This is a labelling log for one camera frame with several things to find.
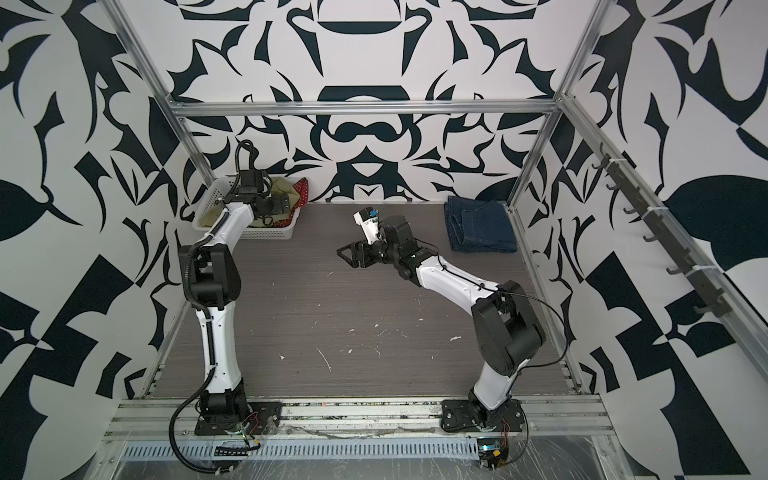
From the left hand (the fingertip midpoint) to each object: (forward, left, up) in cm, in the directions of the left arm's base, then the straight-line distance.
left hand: (273, 196), depth 103 cm
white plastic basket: (+9, +24, -5) cm, 26 cm away
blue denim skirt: (-4, -73, -14) cm, 74 cm away
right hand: (-27, -27, +7) cm, 39 cm away
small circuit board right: (-71, -60, -15) cm, 95 cm away
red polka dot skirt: (+7, -8, -3) cm, 11 cm away
